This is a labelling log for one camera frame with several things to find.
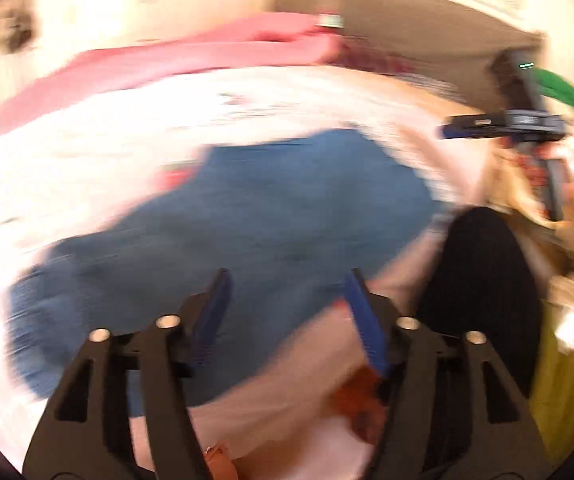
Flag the green cloth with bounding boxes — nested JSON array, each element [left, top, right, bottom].
[[536, 67, 574, 127]]

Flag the dark hanging clothes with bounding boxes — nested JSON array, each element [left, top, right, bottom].
[[0, 4, 37, 55]]

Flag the orange plush slipper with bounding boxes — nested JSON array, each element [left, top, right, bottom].
[[202, 443, 241, 480], [331, 364, 391, 445]]

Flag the striped pillow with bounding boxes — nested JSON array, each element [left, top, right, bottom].
[[341, 44, 418, 80]]

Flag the pink blanket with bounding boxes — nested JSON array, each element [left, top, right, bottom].
[[0, 12, 342, 147]]

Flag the pink printed quilt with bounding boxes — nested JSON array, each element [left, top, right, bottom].
[[0, 67, 492, 480]]

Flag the blue denim pants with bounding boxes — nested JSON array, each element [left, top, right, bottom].
[[10, 127, 444, 417]]

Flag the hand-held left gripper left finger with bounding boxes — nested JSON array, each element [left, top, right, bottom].
[[22, 267, 233, 480]]

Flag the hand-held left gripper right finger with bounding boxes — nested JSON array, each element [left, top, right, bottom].
[[343, 267, 554, 480]]

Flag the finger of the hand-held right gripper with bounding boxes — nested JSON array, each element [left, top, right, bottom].
[[436, 113, 508, 141]]

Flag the grey padded headboard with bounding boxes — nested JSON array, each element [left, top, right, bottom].
[[271, 0, 544, 113]]

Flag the olive green garment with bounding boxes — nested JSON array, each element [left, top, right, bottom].
[[531, 245, 574, 463]]

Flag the person's right leg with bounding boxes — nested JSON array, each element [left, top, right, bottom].
[[416, 207, 544, 397]]

